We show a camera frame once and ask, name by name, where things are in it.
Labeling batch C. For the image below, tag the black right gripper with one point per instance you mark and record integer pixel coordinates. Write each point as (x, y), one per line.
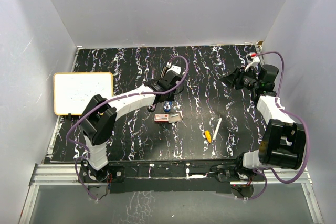
(235, 77)

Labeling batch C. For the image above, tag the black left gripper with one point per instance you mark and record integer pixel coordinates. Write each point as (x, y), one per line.
(171, 98)

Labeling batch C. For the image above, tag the grey staple box tray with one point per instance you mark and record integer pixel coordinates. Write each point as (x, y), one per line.
(175, 117)

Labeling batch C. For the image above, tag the red staple box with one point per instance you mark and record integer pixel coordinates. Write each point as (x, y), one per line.
(161, 118)

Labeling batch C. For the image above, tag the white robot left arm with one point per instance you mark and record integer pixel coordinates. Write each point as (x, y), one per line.
(100, 115)

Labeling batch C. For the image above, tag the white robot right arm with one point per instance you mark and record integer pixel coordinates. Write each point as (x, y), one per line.
(283, 143)

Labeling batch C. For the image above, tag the white pen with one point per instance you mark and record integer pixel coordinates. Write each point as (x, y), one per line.
(217, 129)

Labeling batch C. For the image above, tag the yellow cap marker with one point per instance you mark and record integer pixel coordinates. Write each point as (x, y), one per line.
(208, 137)

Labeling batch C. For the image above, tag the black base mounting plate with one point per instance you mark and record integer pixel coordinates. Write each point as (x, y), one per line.
(216, 175)

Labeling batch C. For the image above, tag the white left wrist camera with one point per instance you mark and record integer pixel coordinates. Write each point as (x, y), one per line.
(172, 68)

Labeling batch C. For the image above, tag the white board with wooden frame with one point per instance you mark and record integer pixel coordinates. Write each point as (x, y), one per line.
(74, 90)

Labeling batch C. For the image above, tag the aluminium frame rail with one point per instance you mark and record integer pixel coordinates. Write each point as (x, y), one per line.
(166, 192)

